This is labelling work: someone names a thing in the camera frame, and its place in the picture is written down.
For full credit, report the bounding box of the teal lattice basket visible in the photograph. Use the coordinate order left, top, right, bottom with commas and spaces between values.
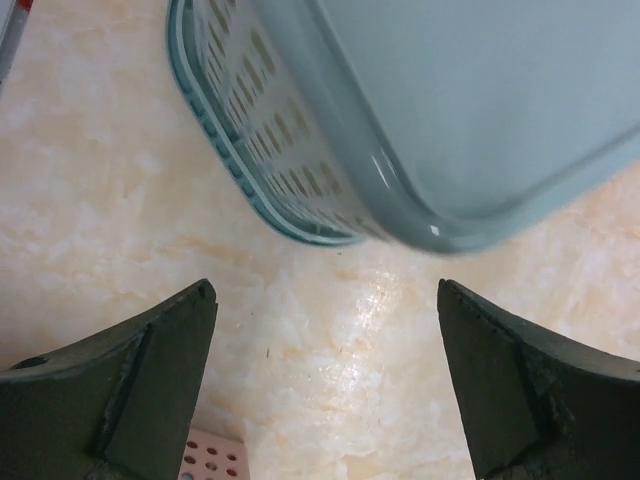
166, 1, 639, 254

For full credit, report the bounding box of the pink tray basket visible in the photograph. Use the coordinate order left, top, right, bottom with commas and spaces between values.
178, 428, 251, 480

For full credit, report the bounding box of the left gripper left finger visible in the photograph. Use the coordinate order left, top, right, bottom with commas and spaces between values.
1, 279, 218, 479

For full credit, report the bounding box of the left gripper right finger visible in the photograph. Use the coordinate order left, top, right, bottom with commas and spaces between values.
437, 280, 639, 479

